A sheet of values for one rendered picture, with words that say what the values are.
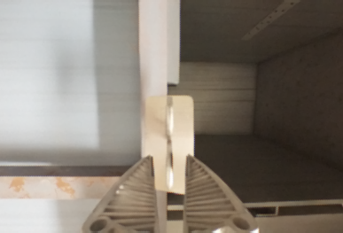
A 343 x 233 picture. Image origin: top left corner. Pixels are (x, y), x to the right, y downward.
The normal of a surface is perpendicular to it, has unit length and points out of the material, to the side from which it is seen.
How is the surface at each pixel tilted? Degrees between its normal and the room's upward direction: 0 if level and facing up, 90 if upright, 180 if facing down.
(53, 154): 90
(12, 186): 90
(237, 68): 90
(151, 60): 90
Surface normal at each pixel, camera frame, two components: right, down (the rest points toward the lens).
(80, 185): 0.04, 0.11
